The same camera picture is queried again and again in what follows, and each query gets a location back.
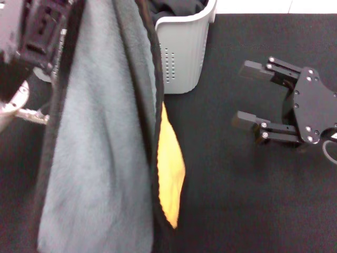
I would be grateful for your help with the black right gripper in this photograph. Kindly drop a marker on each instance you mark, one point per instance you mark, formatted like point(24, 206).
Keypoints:
point(310, 105)

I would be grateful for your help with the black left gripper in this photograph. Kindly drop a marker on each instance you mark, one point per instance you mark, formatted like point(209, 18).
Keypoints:
point(10, 31)

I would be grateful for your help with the grey and yellow towel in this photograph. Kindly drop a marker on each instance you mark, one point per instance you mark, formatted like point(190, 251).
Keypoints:
point(100, 131)

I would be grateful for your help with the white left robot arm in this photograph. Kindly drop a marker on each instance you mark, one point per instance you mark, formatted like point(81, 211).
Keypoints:
point(10, 105)

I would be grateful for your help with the black tablecloth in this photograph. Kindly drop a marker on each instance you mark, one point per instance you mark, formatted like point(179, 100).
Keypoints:
point(237, 184)

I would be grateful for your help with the grey perforated storage box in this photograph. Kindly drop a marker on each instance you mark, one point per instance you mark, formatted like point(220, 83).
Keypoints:
point(184, 52)

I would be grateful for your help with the black cloth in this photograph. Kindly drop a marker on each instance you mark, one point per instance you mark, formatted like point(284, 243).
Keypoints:
point(179, 8)

